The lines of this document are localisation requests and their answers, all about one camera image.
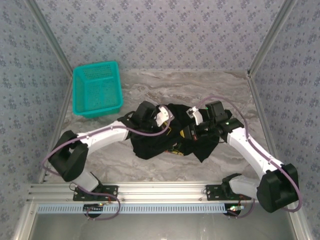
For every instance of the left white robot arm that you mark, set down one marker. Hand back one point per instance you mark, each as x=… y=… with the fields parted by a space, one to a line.
x=105 y=135

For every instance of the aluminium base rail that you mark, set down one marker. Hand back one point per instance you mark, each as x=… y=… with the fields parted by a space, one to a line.
x=160 y=190

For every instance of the small black circuit board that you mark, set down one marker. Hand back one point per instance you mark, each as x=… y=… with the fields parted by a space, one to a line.
x=233 y=208
x=93 y=208

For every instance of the teal plastic basket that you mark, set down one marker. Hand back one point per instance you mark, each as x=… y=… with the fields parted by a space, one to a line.
x=95 y=87

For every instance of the black t-shirt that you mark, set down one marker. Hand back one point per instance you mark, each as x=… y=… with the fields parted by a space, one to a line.
x=150 y=145

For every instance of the aluminium lower frame bar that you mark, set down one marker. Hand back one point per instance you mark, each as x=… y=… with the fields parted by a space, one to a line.
x=301 y=225
x=23 y=225

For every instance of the aluminium frame post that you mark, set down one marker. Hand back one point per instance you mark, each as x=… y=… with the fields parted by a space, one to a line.
x=272 y=37
x=51 y=37

